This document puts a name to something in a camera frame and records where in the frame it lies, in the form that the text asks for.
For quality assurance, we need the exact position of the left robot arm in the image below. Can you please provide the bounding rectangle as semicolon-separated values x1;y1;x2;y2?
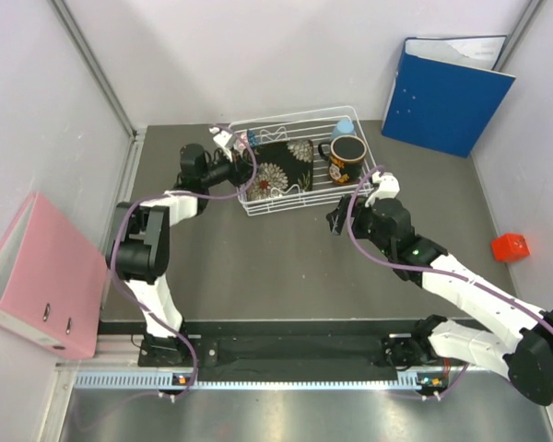
105;144;257;366

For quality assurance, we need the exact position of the blue triangle pattern bowl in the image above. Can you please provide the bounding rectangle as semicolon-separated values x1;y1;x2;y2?
237;130;258;150

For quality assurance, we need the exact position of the pink ring binder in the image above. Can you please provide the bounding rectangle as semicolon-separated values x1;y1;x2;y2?
0;193;108;360

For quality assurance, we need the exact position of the white wire dish rack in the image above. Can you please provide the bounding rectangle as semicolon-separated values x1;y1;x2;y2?
229;106;367;216

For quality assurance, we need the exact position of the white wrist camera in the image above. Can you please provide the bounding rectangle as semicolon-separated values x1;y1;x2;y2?
365;172;400;207
208;125;237;150

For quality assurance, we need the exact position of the black decorated mug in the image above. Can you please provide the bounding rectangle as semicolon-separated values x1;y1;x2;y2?
317;135;368;185

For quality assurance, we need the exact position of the blue ring binder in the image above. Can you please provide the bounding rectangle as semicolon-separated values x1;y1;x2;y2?
382;35;515;157

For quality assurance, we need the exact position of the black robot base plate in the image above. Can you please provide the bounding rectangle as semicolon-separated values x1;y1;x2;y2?
137;333;443;369

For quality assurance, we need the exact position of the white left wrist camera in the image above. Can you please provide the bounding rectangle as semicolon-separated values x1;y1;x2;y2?
208;125;237;150

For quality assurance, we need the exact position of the white slotted cable duct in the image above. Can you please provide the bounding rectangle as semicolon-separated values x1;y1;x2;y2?
73;370;448;390

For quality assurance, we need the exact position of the light blue cup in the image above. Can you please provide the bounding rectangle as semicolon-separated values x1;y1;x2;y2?
330;120;356;141

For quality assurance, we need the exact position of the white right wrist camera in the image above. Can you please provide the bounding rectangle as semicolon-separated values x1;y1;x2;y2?
365;172;400;207

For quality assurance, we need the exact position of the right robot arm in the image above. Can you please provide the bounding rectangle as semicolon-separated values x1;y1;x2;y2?
326;195;553;406

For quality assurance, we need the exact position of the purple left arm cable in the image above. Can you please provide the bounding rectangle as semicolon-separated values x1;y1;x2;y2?
109;123;259;401

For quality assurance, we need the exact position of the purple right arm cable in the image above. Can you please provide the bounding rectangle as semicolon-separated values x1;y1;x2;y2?
345;165;553;406

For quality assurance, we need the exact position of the red cube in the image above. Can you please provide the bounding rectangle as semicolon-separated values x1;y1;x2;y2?
490;232;530;263

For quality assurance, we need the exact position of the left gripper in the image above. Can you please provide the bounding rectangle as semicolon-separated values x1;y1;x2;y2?
199;146;261;187

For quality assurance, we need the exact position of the black floral square plate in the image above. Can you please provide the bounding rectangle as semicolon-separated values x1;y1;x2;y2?
246;139;314;202

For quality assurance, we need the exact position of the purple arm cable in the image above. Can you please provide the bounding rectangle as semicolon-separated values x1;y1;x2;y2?
345;165;553;406
109;123;259;401

